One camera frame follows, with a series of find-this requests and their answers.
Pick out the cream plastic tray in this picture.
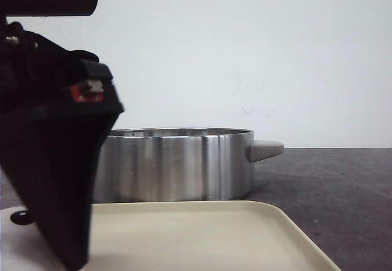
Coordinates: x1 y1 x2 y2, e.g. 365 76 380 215
85 200 337 270

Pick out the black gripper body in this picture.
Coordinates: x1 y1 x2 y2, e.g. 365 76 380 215
1 21 112 114

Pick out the stainless steel steamer pot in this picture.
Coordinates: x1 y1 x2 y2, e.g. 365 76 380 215
93 128 284 203

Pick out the panda bun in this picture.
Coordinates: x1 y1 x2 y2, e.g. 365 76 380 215
1 207 65 271

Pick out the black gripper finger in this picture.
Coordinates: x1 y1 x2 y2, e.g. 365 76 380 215
1 82 123 270

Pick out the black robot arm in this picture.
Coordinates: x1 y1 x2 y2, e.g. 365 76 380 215
1 0 123 270

